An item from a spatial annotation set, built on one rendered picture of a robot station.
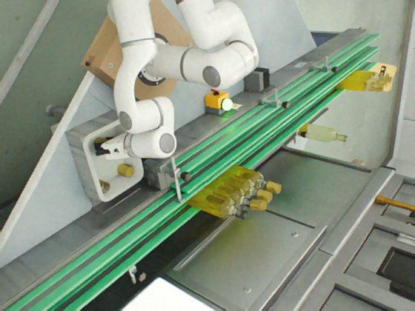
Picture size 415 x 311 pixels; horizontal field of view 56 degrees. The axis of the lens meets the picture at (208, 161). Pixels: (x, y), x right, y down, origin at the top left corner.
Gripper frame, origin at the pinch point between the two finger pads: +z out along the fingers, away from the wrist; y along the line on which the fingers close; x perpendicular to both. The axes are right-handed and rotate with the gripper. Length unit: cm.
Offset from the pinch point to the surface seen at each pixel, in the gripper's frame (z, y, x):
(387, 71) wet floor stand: 49, 360, -75
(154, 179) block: -1.3, 11.0, -17.2
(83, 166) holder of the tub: 1.9, -8.3, -3.1
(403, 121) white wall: 129, 615, -223
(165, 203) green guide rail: -5.2, 9.2, -24.7
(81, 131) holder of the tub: -0.9, -5.9, 6.7
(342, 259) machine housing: -48, 35, -55
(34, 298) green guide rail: -4.4, -36.9, -25.6
